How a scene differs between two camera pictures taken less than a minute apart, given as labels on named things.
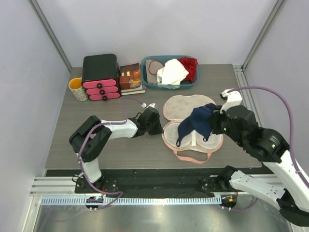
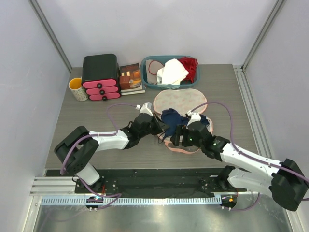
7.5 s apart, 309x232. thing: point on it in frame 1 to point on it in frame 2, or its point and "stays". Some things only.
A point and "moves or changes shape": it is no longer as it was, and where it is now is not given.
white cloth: x=171 y=76 stays
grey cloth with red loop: x=152 y=66 stays
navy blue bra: x=199 y=120 moves or changes shape
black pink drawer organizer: x=101 y=77 stays
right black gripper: x=215 y=117 to x=180 y=130
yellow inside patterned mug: x=75 y=84 stays
